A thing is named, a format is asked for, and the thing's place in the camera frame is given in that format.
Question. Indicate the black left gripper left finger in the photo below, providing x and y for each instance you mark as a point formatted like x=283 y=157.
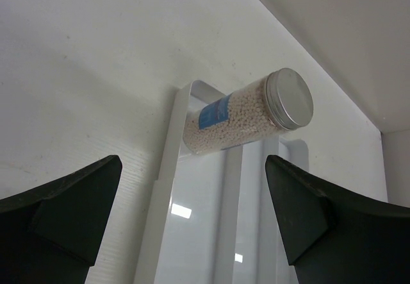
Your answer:
x=52 y=233

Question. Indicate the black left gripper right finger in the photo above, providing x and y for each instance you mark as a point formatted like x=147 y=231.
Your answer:
x=334 y=235

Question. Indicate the clear jar silver lid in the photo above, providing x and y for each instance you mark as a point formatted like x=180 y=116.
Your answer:
x=275 y=104

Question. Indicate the white three-compartment tray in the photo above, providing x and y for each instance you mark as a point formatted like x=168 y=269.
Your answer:
x=211 y=217

